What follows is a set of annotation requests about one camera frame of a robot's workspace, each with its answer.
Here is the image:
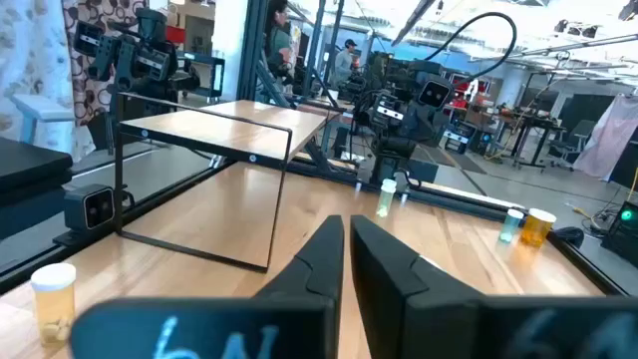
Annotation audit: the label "small teal pill bottle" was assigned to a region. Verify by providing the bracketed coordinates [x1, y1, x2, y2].
[497, 207, 525, 244]

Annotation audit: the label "black device green light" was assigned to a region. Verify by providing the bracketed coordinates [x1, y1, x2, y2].
[600, 198, 638, 270]

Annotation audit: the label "white floral curtain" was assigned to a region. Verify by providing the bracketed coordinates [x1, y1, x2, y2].
[0, 0, 96, 161]

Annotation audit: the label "grey table-level camera box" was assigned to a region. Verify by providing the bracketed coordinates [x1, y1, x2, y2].
[63, 182, 117, 231]

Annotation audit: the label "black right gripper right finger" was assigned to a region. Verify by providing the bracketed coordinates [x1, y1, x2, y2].
[350, 214, 638, 359]

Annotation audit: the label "black floor mat hazard stripes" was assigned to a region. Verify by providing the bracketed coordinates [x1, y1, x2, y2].
[416, 144, 488, 176]

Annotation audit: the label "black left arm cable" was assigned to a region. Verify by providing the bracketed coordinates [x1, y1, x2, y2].
[423, 12, 518, 89]

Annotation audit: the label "pale hanging cloth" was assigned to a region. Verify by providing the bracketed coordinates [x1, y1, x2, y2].
[572, 92, 638, 183]

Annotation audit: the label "person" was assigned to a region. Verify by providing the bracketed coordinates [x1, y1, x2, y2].
[262, 0, 296, 86]
[332, 38, 359, 86]

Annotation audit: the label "black background office chair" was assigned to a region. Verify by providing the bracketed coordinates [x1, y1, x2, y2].
[547, 118, 597, 171]

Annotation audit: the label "blue metal cart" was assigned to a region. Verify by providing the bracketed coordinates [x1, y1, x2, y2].
[176, 49, 226, 104]

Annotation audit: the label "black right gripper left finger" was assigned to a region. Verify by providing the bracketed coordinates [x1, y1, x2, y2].
[69, 214, 345, 359]

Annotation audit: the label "black background desk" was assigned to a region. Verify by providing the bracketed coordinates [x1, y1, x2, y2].
[490, 107, 567, 171]

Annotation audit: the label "dark metal upright post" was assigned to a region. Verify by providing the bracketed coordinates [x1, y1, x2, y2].
[236, 0, 270, 104]

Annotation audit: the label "large orange pill bottle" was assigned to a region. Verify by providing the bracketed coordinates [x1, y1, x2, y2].
[519, 207, 558, 249]

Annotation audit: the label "small green pill bottle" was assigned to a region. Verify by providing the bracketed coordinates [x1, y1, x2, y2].
[375, 178, 399, 219]

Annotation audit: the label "brown circle pattern curtain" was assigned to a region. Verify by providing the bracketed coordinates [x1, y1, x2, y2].
[62, 0, 151, 126]

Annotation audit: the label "red box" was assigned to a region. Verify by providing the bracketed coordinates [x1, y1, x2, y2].
[164, 24, 186, 45]

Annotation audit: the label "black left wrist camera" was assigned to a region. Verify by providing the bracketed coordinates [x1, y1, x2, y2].
[416, 79, 454, 110]

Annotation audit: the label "black aluminium table frame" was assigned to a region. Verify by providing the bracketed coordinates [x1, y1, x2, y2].
[0, 149, 629, 298]

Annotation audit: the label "pale yellow pill bottle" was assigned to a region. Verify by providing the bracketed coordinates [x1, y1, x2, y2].
[29, 262, 78, 349]

